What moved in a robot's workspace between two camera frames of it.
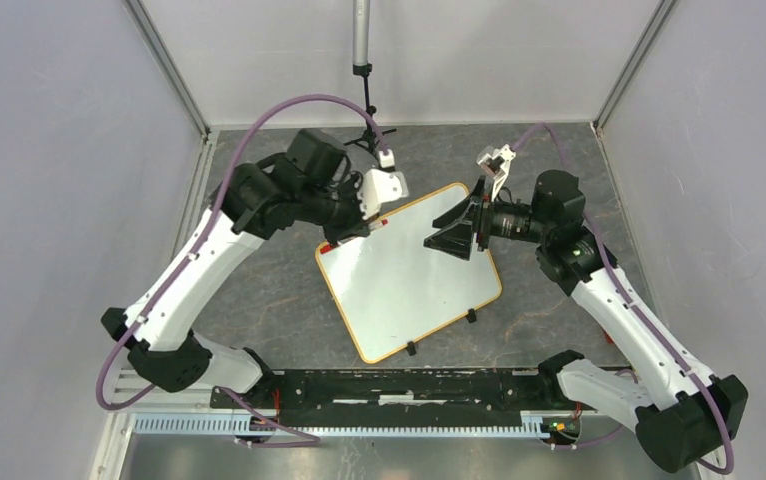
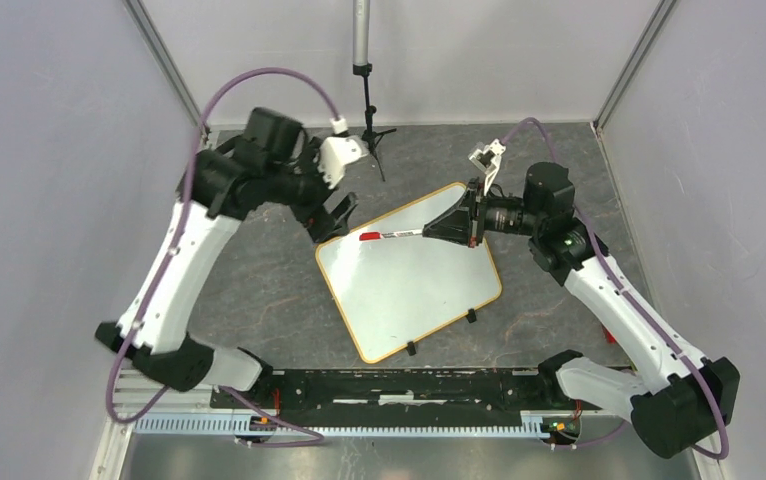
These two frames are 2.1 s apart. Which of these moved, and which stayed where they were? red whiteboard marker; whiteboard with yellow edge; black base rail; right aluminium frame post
Moved: red whiteboard marker
Stayed: whiteboard with yellow edge; right aluminium frame post; black base rail
